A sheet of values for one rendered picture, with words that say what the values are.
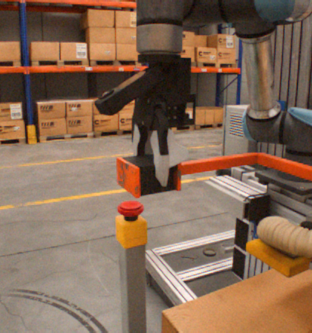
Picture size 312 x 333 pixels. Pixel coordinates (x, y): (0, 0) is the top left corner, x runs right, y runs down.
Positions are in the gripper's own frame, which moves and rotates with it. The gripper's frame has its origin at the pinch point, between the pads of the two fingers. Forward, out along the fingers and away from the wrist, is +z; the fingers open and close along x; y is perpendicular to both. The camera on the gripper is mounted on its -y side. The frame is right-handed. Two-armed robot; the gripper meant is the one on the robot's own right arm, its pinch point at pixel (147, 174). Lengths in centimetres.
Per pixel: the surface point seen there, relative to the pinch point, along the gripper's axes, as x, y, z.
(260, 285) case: -8.2, 22.3, 25.3
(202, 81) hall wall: 782, 573, -7
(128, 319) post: 23, 5, 51
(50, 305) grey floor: 129, -4, 120
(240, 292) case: -7.8, 17.1, 25.3
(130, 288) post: 22.8, 5.8, 40.2
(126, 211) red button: 23.2, 5.5, 16.8
